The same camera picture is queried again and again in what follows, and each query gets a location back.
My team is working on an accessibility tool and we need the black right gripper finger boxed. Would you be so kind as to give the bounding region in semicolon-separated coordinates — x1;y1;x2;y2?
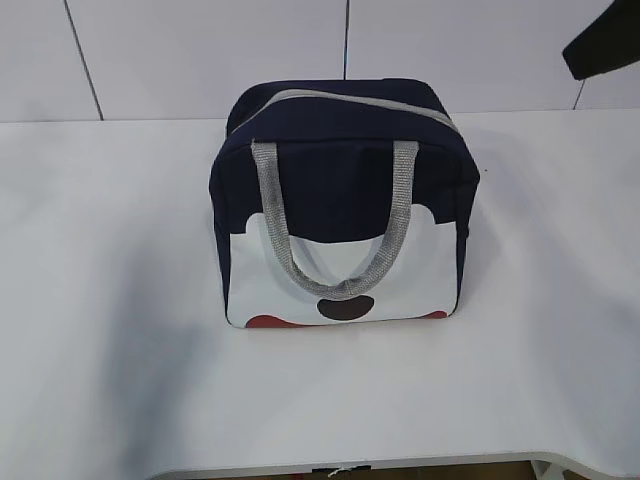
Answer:
562;0;640;80

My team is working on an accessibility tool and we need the navy blue lunch bag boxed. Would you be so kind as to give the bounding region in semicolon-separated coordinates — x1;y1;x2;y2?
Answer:
209;78;480;328

